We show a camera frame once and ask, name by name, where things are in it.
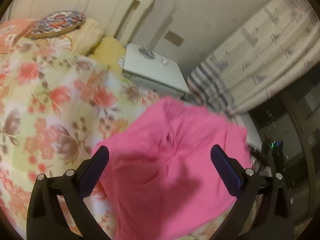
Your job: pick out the slim grey pole lamp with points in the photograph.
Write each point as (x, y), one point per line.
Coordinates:
(156, 37)

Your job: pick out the beige wall outlet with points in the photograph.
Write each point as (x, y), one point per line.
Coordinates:
(174, 38)

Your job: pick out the dark window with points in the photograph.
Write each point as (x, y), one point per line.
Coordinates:
(295, 120)

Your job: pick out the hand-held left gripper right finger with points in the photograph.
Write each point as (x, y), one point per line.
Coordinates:
(227, 173)

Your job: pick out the white nightstand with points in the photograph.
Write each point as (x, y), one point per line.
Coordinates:
(150, 72)

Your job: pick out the pink padded jacket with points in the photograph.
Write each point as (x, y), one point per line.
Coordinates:
(170, 160)

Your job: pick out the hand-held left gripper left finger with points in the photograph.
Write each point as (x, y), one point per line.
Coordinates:
(91, 175)

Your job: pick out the yellow pillow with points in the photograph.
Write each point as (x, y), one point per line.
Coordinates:
(110, 51)

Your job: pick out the orange floral pillow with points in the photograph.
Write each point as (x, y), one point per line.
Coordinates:
(15, 32)

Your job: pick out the white bed headboard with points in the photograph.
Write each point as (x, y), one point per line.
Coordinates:
(105, 2)

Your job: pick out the floral quilt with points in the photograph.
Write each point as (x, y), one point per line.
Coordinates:
(55, 105)

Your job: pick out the striped beige curtain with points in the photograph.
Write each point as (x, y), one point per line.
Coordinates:
(262, 65)

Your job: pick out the round embroidered cushion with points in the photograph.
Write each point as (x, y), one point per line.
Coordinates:
(58, 22)

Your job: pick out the white charger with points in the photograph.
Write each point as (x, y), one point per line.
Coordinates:
(164, 61)

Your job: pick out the cream textured pillow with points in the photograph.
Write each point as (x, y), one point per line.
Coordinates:
(86, 35)

